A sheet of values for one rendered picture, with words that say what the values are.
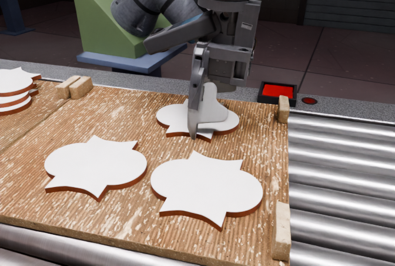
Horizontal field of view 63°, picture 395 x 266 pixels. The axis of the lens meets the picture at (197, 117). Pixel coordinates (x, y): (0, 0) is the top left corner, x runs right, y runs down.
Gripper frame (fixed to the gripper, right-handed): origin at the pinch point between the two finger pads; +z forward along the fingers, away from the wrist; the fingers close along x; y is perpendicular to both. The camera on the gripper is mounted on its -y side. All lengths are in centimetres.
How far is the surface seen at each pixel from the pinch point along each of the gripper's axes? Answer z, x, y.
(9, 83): 0.9, 0.8, -37.2
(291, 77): 91, 252, 41
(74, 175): 0.7, -18.4, -12.0
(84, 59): 12, 41, -46
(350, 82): 87, 255, 94
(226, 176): -0.9, -14.3, 7.1
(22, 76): 0.9, 4.4, -37.2
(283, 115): -2.1, 2.4, 14.0
